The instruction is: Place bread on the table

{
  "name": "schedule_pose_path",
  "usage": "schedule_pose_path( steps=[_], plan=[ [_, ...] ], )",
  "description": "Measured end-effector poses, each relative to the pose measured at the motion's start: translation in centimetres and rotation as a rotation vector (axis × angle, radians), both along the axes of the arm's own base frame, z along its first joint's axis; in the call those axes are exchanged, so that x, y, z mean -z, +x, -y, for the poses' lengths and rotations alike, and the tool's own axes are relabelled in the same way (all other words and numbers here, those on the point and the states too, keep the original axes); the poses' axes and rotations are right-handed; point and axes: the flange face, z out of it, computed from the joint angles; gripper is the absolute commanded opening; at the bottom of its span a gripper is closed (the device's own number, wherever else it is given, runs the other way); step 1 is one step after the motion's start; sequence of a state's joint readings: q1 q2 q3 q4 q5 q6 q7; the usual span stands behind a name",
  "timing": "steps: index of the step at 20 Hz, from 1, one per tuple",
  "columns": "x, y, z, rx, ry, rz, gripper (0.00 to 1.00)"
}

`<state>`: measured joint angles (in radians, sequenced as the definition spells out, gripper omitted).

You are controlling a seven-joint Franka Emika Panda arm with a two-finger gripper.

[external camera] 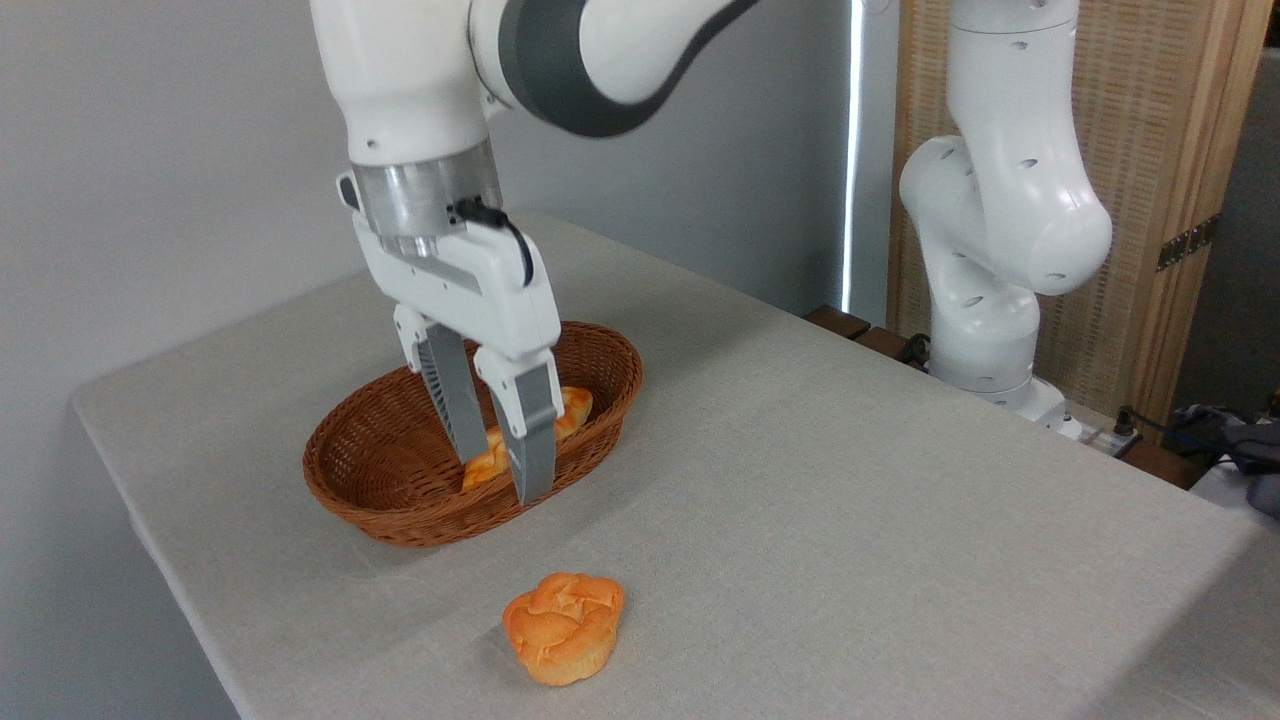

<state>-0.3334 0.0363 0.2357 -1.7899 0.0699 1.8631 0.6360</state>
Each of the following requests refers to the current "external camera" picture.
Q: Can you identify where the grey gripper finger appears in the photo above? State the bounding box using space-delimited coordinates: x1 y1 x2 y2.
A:
392 303 491 464
472 345 564 506

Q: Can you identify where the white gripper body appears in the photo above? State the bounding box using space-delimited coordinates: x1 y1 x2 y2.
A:
337 172 564 363

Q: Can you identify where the round orange bread roll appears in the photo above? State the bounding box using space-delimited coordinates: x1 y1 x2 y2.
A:
501 572 626 687

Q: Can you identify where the long braided bread loaf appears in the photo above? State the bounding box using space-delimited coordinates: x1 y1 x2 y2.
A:
461 386 594 491

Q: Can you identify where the brown wicker basket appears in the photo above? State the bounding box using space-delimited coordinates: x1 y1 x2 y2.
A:
303 320 644 549

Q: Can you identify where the beige tablecloth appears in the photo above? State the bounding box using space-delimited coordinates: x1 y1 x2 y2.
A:
70 210 1280 720

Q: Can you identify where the brown wooden block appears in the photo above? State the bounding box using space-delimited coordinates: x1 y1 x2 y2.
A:
855 326 916 363
1118 440 1213 491
803 305 871 341

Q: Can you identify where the metal screen hinge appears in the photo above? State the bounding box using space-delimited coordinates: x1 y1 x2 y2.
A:
1157 214 1220 273

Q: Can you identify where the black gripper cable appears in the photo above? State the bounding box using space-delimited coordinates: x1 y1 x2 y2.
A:
452 197 535 289

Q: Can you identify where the dark bundle of cables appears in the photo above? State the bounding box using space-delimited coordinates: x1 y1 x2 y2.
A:
1120 395 1280 521

